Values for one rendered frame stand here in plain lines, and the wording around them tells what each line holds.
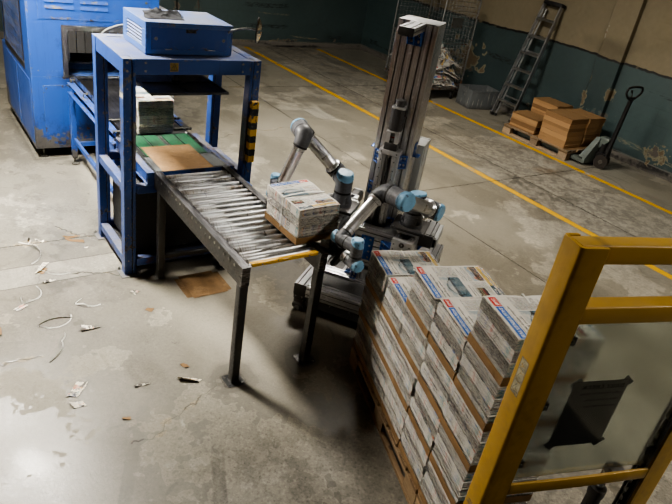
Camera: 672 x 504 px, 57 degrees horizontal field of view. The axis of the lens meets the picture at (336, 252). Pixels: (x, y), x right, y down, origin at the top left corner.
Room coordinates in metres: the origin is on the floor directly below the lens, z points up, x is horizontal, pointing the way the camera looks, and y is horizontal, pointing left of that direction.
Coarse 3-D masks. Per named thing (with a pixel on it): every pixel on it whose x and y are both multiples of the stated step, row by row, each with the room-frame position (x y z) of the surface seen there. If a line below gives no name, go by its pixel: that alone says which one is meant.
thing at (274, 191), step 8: (272, 184) 3.42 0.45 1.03; (280, 184) 3.43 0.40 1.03; (288, 184) 3.45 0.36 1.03; (296, 184) 3.47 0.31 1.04; (304, 184) 3.49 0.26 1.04; (312, 184) 3.51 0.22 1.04; (272, 192) 3.35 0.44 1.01; (280, 192) 3.32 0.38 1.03; (288, 192) 3.34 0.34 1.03; (296, 192) 3.36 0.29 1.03; (272, 200) 3.35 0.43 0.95; (272, 208) 3.35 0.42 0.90; (272, 216) 3.34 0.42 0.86
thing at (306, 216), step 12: (288, 204) 3.21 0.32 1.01; (300, 204) 3.20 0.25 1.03; (312, 204) 3.22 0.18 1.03; (324, 204) 3.25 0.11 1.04; (336, 204) 3.28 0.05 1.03; (288, 216) 3.20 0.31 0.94; (300, 216) 3.13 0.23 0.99; (312, 216) 3.18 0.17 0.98; (324, 216) 3.23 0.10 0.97; (336, 216) 3.28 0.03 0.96; (288, 228) 3.20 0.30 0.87; (300, 228) 3.13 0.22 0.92; (312, 228) 3.18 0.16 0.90; (324, 228) 3.24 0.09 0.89; (336, 228) 3.29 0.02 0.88
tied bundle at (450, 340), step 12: (444, 312) 2.30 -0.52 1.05; (432, 324) 2.36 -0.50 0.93; (444, 324) 2.29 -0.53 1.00; (456, 324) 2.21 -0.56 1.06; (432, 336) 2.34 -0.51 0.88; (444, 336) 2.26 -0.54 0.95; (456, 336) 2.17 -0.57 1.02; (444, 348) 2.23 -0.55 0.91; (456, 348) 2.15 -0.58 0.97; (456, 360) 2.12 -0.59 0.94; (456, 372) 2.11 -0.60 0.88
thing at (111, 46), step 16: (96, 48) 4.15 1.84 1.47; (112, 48) 3.90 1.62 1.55; (128, 48) 3.99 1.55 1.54; (112, 64) 3.87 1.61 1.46; (144, 64) 3.78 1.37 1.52; (160, 64) 3.85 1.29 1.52; (176, 64) 3.91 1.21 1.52; (192, 64) 3.98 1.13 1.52; (208, 64) 4.05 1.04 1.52; (224, 64) 4.12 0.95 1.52; (240, 64) 4.19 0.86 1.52
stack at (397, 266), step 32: (384, 256) 3.14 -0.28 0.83; (416, 256) 3.21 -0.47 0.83; (384, 288) 2.93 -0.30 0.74; (384, 320) 2.83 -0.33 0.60; (352, 352) 3.16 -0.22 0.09; (384, 352) 2.76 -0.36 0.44; (416, 352) 2.44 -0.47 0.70; (384, 384) 2.68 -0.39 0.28; (416, 384) 2.36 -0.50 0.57; (448, 384) 2.13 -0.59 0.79; (384, 416) 2.58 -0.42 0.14; (416, 416) 2.28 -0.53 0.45; (416, 448) 2.21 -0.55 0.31
